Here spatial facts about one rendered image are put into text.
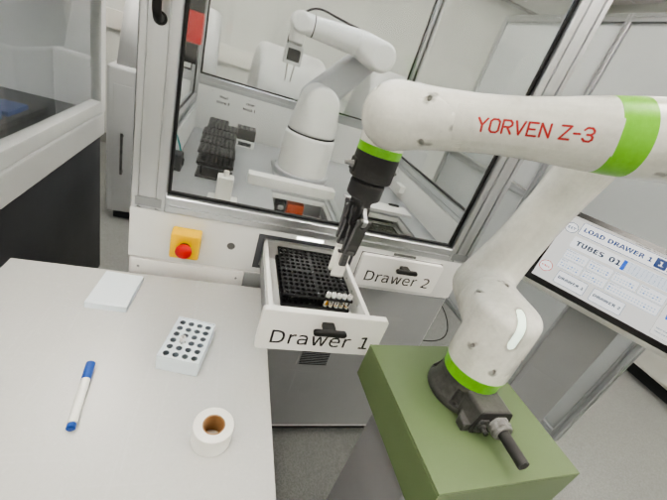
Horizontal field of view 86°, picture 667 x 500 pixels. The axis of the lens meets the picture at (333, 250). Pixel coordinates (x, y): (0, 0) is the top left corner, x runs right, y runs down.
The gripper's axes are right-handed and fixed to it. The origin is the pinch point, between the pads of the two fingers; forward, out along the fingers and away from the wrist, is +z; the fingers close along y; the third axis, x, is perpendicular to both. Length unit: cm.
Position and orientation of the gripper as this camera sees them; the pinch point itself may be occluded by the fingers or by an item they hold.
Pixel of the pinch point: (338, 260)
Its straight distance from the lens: 84.4
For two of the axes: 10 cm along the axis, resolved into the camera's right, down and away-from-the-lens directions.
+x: 9.3, 1.7, 3.2
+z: -3.0, 8.5, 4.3
